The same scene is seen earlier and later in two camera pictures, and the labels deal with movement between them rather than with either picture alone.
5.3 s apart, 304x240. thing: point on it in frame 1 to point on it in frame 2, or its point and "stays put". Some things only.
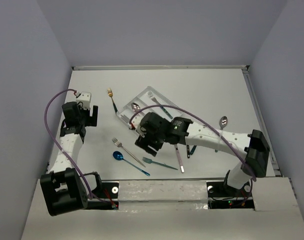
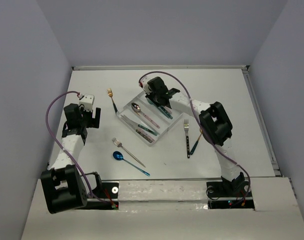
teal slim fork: [149, 161] to [151, 102]
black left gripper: [90, 121] stays put
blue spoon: [118, 156] stays put
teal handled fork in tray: [170, 116] stays put
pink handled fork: [179, 158] to [169, 110]
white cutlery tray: [149, 96] stays put
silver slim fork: [118, 144] stays put
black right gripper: [143, 139] to [149, 95]
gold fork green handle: [110, 93] stays put
